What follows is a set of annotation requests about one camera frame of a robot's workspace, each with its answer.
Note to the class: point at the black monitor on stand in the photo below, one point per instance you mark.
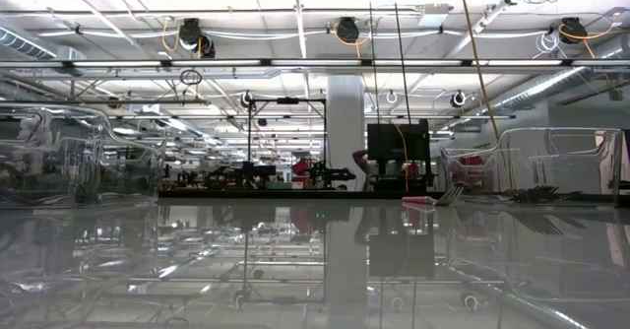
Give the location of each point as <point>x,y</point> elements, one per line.
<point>398,142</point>

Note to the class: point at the clear plastic bin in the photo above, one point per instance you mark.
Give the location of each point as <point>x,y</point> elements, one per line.
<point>566,161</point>
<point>74,137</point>

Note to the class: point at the silver ventilation duct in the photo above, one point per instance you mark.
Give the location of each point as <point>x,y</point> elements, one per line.
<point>29,48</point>
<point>566,80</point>

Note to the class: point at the white building column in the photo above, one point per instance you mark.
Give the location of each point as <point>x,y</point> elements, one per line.
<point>346,122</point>

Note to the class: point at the small black ceiling reel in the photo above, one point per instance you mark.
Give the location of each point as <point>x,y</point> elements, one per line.
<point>459,97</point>
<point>246,98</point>

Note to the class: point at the person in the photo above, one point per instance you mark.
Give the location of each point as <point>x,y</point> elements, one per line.
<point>366,166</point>

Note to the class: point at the red storage bin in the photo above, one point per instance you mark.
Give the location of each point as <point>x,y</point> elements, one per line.
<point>467,169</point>

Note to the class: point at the long ceiling light strip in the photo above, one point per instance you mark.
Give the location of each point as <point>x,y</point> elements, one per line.
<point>197,63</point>

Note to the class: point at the black frame rig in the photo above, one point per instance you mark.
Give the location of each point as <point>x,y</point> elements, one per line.
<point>249,127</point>

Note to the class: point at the distant red object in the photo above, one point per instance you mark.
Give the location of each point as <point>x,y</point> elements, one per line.
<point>300,167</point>

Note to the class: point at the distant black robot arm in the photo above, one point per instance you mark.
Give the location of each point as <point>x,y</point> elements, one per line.
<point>241,174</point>
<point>334,174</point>

